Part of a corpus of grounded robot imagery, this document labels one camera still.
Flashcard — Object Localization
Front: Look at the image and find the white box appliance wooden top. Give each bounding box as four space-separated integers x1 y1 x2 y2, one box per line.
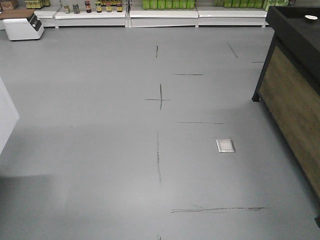
0 9 44 41

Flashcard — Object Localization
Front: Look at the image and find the white supermarket shelf unit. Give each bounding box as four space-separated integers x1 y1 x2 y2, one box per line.
0 0 293 29

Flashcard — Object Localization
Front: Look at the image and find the metal floor socket plate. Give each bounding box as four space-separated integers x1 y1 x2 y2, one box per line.
215 138 236 153

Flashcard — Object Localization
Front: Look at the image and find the black wooden fruit display stand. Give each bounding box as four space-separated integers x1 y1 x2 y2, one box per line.
251 5 320 201

